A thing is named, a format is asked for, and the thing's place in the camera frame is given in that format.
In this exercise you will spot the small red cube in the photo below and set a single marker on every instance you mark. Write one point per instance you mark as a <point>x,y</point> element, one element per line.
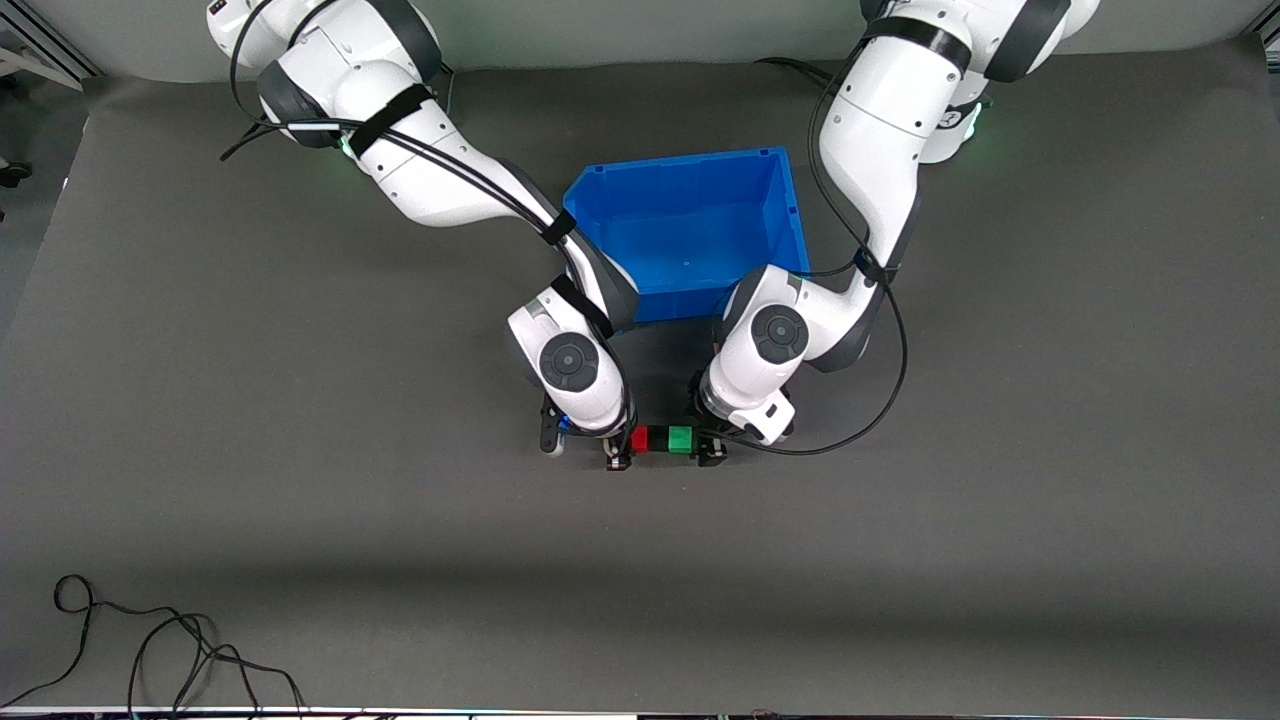
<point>640,440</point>

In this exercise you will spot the small green cube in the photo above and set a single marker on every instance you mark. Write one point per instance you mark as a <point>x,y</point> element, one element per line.
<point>681,440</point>

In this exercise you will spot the small black cube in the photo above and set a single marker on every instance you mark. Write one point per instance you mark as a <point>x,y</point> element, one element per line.
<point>659,440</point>

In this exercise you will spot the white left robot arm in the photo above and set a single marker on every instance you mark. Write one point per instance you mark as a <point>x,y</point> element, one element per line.
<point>880,130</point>

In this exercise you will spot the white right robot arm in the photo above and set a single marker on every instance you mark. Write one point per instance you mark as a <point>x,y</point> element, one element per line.
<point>430,170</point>

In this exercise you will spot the dark grey table mat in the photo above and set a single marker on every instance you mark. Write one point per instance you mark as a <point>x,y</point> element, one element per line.
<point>640,560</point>

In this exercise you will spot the blue plastic storage bin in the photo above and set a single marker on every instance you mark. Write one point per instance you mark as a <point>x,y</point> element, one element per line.
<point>690,220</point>

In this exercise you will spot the black caster wheel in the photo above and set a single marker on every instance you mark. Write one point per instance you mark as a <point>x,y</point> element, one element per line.
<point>14,173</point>

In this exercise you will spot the aluminium frame rail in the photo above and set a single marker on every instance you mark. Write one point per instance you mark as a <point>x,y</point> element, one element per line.
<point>40,40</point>
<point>1270,38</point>

